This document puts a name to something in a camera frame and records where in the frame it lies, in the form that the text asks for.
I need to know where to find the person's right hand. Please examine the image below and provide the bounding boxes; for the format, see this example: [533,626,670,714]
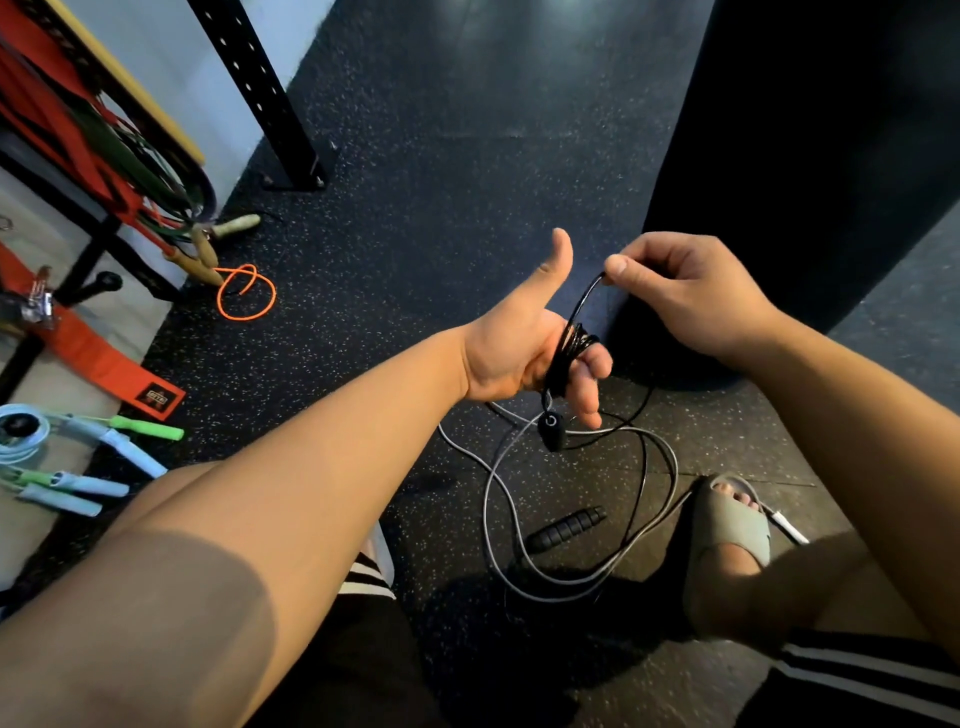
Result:
[603,231,783,363]

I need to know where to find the person's left hand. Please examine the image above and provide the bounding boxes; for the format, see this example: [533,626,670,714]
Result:
[461,228,613,430]

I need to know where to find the black jump rope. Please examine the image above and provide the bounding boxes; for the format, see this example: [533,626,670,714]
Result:
[522,273,655,558]

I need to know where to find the person's right forearm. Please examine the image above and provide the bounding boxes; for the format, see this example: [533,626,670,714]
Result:
[731,307,960,665]

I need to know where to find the person's left forearm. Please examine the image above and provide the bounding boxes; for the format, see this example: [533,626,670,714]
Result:
[0,326,472,728]

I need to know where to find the grey slide sandal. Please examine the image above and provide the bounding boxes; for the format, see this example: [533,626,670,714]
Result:
[684,472,774,640]

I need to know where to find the white slide sandal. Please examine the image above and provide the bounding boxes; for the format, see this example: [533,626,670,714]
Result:
[365,522,396,588]

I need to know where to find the black resistance band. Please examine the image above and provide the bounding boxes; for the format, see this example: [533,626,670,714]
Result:
[112,112,219,226]

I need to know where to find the green resistance band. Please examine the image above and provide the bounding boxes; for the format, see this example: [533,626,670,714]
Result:
[71,93,198,240]

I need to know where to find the black shorts with white stripes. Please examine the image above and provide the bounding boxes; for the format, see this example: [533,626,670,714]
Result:
[246,553,960,728]

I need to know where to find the metal carabiner clip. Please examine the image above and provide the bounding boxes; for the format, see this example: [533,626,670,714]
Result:
[21,265,55,329]

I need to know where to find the red resistance band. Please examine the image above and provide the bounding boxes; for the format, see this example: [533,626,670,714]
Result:
[0,0,177,252]

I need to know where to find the grey jump rope white handle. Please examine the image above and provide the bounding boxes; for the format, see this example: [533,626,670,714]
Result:
[438,401,812,606]

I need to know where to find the orange jump rope wooden handles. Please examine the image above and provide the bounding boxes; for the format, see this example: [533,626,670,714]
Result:
[163,213,278,324]

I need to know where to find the black perforated rack post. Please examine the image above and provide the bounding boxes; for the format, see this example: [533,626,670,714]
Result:
[186,0,336,193]

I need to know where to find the green jump rope handle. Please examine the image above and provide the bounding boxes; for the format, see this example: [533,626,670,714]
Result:
[107,414,186,443]

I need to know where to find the red strap with black label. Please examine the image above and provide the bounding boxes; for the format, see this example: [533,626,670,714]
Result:
[0,243,187,423]

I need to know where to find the black storage rack frame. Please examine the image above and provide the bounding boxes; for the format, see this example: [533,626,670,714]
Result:
[0,0,207,406]

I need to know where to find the light blue jump rope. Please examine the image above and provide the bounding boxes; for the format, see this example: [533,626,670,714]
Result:
[0,403,168,480]

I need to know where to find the light blue jump rope handle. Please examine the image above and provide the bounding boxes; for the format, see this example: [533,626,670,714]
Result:
[13,483,104,519]
[10,468,131,499]

